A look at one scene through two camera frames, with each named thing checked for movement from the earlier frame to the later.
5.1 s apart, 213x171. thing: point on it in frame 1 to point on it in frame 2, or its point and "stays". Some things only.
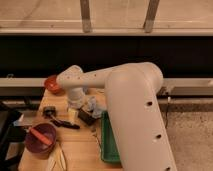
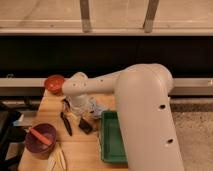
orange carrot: x=41 y=137 stays
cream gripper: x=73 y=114 stays
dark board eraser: x=88 y=119 to x=84 y=126
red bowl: x=51 y=84 stays
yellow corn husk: x=56 y=159 stays
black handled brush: x=49 y=112 to x=65 y=115
